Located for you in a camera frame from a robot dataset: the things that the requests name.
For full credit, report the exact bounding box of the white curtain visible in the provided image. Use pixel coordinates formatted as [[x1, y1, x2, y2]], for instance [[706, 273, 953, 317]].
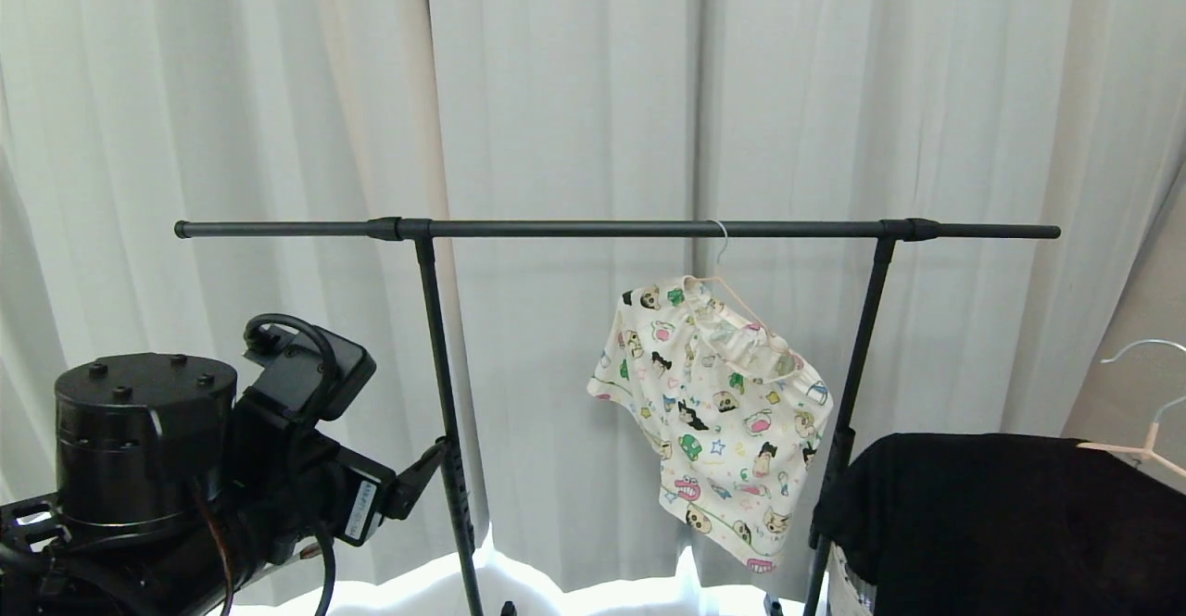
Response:
[[0, 0, 1186, 598]]

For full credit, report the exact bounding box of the pink clothes hanger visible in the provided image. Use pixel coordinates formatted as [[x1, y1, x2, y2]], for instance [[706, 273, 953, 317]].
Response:
[[1075, 338, 1186, 480], [684, 220, 789, 358]]

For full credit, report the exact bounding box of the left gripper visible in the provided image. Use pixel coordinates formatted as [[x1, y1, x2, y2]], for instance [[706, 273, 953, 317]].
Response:
[[230, 408, 452, 566]]

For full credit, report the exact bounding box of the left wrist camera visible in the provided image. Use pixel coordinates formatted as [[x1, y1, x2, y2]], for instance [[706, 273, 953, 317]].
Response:
[[243, 324, 378, 422]]

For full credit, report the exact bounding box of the cream printed garment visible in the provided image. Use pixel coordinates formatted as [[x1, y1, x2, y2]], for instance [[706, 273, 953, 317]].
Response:
[[587, 275, 835, 574]]

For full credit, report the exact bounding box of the black garment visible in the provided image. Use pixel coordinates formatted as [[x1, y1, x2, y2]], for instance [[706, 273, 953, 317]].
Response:
[[809, 432, 1186, 616]]

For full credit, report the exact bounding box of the black clothes rack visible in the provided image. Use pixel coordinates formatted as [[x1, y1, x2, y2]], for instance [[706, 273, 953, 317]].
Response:
[[174, 217, 1063, 616]]

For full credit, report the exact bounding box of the black cable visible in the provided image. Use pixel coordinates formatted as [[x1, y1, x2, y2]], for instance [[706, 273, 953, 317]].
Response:
[[243, 313, 339, 616]]

